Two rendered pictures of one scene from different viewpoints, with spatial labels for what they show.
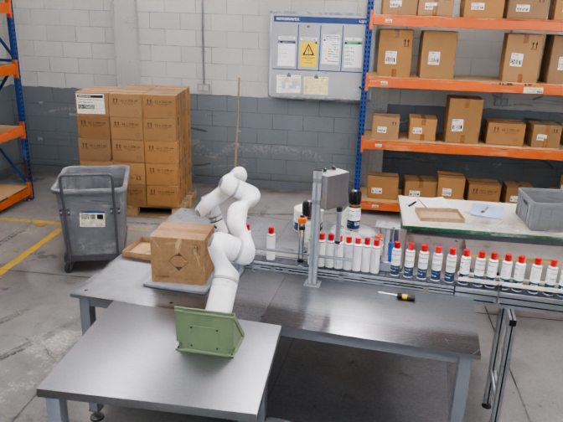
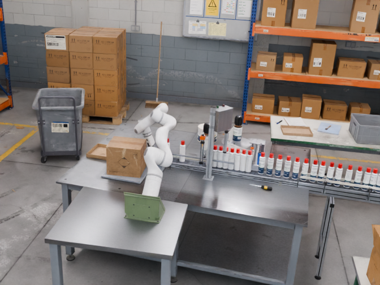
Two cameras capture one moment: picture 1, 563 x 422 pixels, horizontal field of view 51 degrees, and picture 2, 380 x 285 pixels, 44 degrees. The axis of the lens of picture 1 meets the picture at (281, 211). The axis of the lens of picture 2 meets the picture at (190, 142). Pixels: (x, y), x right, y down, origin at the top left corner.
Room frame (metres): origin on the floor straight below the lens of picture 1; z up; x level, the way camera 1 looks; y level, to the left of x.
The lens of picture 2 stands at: (-0.69, 0.00, 2.76)
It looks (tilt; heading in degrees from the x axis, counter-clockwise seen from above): 23 degrees down; 0
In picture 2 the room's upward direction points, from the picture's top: 3 degrees clockwise
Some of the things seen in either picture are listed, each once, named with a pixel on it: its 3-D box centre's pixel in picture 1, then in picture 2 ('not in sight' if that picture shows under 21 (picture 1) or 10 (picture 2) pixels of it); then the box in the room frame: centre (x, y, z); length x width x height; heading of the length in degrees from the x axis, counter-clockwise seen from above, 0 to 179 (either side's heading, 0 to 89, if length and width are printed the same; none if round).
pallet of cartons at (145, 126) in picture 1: (138, 149); (88, 74); (6.67, 1.69, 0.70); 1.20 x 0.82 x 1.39; 88
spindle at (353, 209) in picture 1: (353, 210); (237, 129); (3.71, -0.49, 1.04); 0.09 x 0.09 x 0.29
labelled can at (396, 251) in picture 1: (395, 258); (262, 163); (3.05, -0.66, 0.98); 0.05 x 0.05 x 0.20
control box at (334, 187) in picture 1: (331, 188); (221, 118); (3.06, -0.27, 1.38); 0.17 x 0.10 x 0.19; 132
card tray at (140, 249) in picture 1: (153, 249); (106, 152); (3.39, 0.79, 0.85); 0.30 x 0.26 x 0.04; 77
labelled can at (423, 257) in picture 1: (423, 261); (279, 165); (3.02, -0.80, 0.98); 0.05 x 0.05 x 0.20
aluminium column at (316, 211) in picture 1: (315, 228); (210, 143); (3.01, -0.19, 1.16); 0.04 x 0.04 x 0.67; 77
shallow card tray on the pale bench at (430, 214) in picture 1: (439, 214); (296, 130); (4.31, -1.23, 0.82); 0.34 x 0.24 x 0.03; 88
